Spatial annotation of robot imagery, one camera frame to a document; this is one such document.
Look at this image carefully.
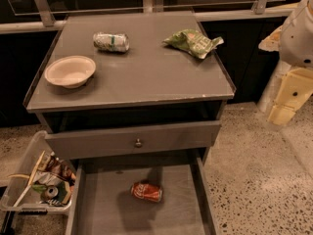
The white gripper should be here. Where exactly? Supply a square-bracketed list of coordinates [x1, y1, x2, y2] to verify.
[258, 0, 313, 125]

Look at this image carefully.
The red coke can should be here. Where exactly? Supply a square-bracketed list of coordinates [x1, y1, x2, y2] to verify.
[130, 182, 163, 203]

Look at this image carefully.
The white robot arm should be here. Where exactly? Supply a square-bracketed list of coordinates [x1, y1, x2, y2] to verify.
[258, 0, 313, 125]

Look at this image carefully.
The round metal drawer knob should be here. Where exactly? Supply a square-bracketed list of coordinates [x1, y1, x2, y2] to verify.
[135, 138, 143, 148]

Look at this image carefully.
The grey cabinet with counter top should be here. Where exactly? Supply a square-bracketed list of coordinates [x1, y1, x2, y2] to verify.
[22, 11, 237, 155]

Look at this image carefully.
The green white soda can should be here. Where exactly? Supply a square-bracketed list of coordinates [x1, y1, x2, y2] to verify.
[93, 32, 130, 53]

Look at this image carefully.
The grey top drawer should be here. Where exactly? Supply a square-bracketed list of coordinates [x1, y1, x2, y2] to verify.
[46, 120, 221, 160]

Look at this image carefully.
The grey open middle drawer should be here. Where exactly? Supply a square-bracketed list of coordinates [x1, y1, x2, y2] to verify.
[66, 154, 217, 235]

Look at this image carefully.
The white diagonal pole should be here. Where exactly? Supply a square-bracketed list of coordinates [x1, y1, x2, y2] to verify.
[257, 61, 291, 115]

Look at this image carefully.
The green chip bag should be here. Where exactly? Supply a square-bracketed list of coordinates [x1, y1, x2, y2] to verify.
[163, 29, 224, 60]

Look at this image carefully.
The white paper bowl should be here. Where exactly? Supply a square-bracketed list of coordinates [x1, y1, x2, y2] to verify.
[44, 56, 96, 88]

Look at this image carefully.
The brown snack wrapper in bin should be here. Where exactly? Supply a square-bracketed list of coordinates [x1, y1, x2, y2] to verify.
[36, 153, 76, 185]

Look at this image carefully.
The glass railing with metal posts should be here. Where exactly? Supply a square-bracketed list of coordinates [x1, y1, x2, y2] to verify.
[0, 0, 300, 31]

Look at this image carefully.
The clear plastic trash bin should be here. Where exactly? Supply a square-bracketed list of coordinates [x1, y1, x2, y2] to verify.
[1, 131, 75, 213]

